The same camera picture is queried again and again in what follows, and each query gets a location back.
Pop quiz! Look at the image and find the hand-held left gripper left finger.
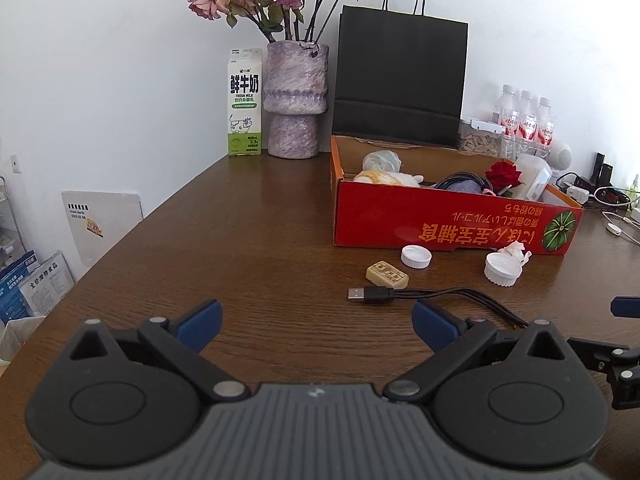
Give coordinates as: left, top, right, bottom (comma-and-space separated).
65, 300, 251, 403

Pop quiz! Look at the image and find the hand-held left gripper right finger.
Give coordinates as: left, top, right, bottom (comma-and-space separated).
384, 299, 571, 403

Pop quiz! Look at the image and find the black multi-head charging cable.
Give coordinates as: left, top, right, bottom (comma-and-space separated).
347, 286, 531, 330

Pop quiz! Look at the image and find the white ribbed lid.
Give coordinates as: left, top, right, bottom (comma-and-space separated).
483, 251, 522, 288

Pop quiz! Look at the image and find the red cardboard box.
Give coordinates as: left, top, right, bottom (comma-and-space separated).
330, 135, 584, 257

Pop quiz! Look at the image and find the braided grey cable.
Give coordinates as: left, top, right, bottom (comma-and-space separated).
432, 171, 496, 196

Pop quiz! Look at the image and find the yellow white plush toy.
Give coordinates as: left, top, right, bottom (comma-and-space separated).
352, 169, 425, 188

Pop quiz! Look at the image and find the clear cotton swab container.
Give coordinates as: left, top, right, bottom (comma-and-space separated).
512, 153, 553, 203

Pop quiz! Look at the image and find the red artificial rose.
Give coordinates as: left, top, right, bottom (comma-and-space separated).
484, 160, 523, 196

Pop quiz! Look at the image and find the green plastic bag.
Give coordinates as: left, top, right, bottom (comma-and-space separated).
362, 149, 403, 173

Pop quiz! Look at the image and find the clear lidded food container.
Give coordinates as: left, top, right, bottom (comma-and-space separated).
458, 116, 506, 156

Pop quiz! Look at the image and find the small beige block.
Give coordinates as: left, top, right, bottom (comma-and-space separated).
366, 260, 410, 288

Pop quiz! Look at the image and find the white round bottle cap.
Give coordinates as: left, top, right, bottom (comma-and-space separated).
401, 245, 432, 269

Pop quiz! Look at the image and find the crumpled white tissue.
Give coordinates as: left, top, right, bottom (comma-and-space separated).
497, 241, 532, 267

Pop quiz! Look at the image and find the black upright device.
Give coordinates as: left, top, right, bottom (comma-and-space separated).
590, 151, 615, 186

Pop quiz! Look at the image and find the white printed board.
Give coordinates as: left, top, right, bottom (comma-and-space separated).
61, 190, 144, 267

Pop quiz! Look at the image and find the white round speaker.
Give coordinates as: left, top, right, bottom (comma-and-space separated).
549, 141, 574, 167

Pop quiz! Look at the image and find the blue printed box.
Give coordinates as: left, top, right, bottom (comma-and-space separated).
0, 249, 38, 325

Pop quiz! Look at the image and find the clear water bottle red label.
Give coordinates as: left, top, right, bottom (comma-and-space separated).
492, 85, 518, 158
515, 90, 537, 158
534, 96, 555, 158

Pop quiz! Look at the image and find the green white milk carton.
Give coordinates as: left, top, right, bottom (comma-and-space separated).
227, 48, 264, 157

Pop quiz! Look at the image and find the purple mottled vase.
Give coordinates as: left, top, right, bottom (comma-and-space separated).
263, 40, 330, 159

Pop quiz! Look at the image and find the black paper bag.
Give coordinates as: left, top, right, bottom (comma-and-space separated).
331, 0, 469, 150

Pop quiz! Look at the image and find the white cable with puck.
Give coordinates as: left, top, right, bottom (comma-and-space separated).
602, 210, 640, 246

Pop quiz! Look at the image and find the chargers and cables cluster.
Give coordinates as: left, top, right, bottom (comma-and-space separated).
555, 172, 631, 206

